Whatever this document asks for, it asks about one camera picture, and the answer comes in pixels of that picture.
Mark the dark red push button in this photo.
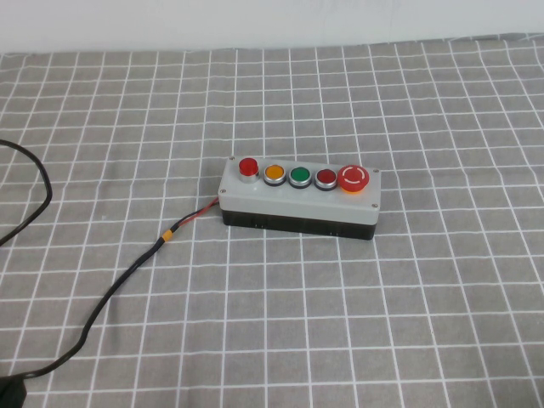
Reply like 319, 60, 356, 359
314, 167, 339, 193

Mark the black power cable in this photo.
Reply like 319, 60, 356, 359
0, 139, 54, 248
0, 235, 169, 381

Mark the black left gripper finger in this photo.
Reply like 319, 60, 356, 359
0, 374, 28, 394
0, 390, 26, 408

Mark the green push button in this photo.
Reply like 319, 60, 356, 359
287, 165, 314, 190

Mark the thin red wire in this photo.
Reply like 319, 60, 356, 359
171, 198, 223, 233

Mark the red mushroom emergency stop button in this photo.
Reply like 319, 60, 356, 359
337, 164, 370, 196

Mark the yellow push button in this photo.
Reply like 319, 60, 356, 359
262, 162, 287, 188

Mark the grey and black button box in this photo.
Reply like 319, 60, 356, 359
217, 153, 383, 242

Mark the red indicator lamp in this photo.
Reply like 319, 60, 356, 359
237, 157, 261, 185

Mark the grey checked tablecloth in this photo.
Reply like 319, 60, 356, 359
0, 32, 544, 408

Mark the thin black wire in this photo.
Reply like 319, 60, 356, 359
171, 199, 221, 233

